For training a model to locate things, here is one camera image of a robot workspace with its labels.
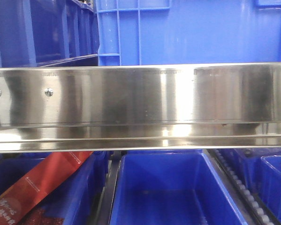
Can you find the blue bin lower shelf centre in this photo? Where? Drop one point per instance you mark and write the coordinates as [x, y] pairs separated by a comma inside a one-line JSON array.
[[172, 189]]

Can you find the blue bin shelf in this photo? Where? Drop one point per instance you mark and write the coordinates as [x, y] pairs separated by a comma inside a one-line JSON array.
[[270, 191], [71, 202], [172, 189]]

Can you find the ribbed blue plastic crate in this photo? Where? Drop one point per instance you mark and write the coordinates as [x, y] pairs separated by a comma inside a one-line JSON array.
[[157, 32]]

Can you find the silver screw right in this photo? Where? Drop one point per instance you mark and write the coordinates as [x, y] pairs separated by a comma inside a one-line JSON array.
[[49, 92]]

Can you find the blue bin lower shelf left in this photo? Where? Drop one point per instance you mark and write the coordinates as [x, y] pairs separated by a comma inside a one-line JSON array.
[[71, 202]]

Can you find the blue crate upper left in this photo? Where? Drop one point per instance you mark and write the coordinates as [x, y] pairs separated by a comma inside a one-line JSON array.
[[41, 32]]

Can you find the lower roller track strip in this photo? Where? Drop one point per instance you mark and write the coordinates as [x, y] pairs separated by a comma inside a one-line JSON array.
[[257, 210]]

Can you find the blue bin lower shelf right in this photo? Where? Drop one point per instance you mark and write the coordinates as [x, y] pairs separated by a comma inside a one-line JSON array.
[[270, 191]]

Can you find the red printed package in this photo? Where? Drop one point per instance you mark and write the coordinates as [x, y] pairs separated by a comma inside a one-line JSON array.
[[21, 197]]

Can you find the stainless steel shelf front rail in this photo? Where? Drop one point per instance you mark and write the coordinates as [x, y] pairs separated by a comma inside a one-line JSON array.
[[140, 107]]

